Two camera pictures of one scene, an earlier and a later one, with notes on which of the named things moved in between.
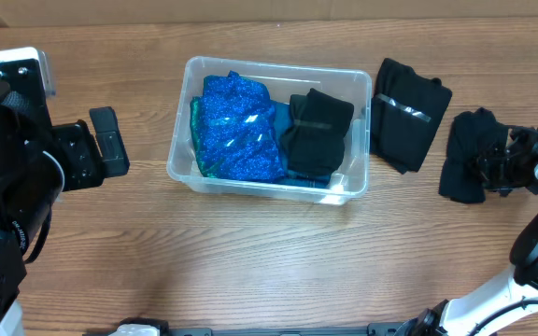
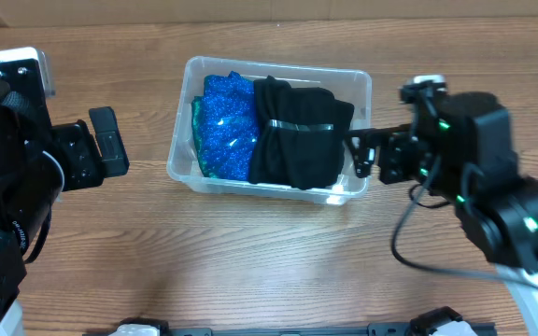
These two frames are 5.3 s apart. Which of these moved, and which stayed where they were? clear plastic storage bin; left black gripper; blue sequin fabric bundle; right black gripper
Moved: right black gripper
Stayed: blue sequin fabric bundle; left black gripper; clear plastic storage bin
